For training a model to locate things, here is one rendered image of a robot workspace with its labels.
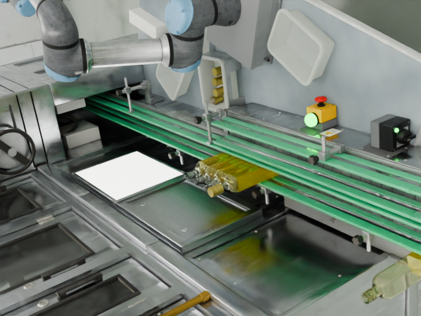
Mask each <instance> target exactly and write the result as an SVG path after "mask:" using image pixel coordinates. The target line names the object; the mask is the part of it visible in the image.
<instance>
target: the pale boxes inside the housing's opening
mask: <svg viewBox="0 0 421 316"><path fill-rule="evenodd" d="M85 106H86V104H85V98H82V99H79V100H75V101H72V102H68V103H64V104H62V105H58V106H54V107H55V112H56V113H57V114H61V113H65V112H68V111H71V110H75V109H77V108H81V107H85ZM74 126H75V123H72V124H68V125H64V126H62V127H59V128H60V133H61V135H62V136H63V138H62V141H63V146H64V147H66V148H67V149H72V148H74V147H78V146H80V145H83V144H87V143H89V142H93V141H95V140H98V139H101V138H100V132H99V128H98V126H96V125H94V124H92V123H90V122H88V121H86V120H80V121H78V128H77V129H76V130H75V131H74V132H70V133H67V134H65V133H66V132H68V131H69V130H71V129H72V128H73V127H74Z"/></svg>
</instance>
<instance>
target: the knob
mask: <svg viewBox="0 0 421 316"><path fill-rule="evenodd" d="M414 138H416V135H415V134H412V133H411V131H410V130H407V129H401V130H399V132H398V134H397V142H398V143H399V144H408V143H409V142H410V141H411V140H412V139H414Z"/></svg>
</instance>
